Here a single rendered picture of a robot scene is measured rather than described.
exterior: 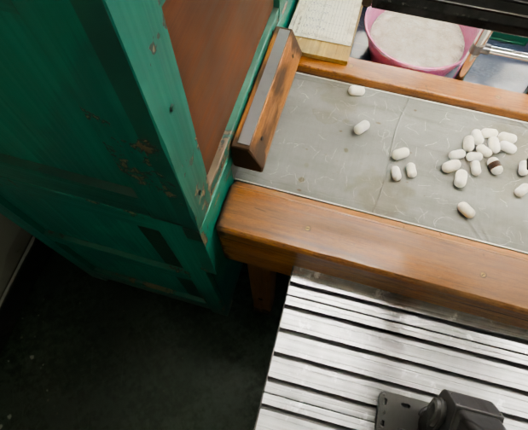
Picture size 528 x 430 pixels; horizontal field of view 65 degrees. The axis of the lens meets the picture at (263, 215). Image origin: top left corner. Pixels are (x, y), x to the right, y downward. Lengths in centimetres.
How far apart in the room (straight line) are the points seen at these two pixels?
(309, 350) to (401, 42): 73
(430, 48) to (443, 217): 43
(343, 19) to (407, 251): 56
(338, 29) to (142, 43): 71
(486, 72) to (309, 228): 65
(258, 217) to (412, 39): 59
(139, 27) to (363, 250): 54
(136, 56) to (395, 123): 67
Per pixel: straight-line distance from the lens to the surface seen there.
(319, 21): 106
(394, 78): 99
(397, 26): 116
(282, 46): 88
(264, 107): 78
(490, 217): 91
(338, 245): 76
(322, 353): 81
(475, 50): 99
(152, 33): 40
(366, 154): 89
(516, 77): 123
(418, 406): 84
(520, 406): 92
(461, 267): 81
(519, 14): 71
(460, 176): 90
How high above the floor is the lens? 147
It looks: 66 degrees down
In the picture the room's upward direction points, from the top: 1 degrees counter-clockwise
